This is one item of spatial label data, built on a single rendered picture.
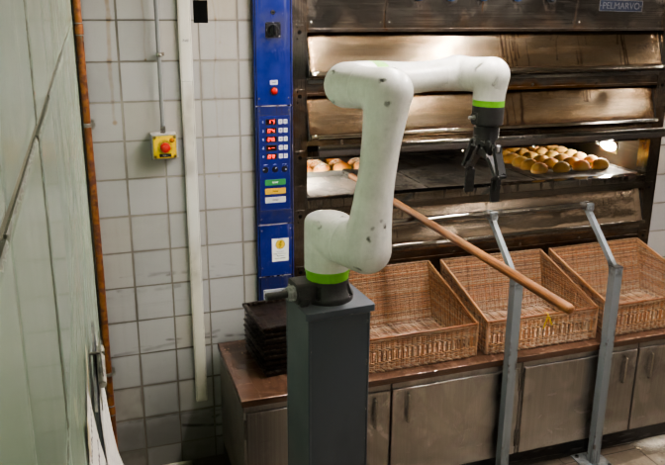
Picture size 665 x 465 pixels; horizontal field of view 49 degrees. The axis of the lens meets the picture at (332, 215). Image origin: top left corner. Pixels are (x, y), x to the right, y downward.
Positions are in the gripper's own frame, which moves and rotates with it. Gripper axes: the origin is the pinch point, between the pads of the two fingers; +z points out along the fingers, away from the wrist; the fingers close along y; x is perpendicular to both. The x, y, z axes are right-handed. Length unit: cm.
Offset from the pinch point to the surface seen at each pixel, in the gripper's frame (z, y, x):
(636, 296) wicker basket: 83, -80, 154
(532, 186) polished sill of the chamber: 27, -100, 99
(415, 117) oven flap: -8, -104, 34
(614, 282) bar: 55, -40, 98
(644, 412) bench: 124, -44, 131
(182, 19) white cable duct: -48, -109, -67
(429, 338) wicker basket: 75, -57, 20
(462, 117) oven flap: -8, -102, 57
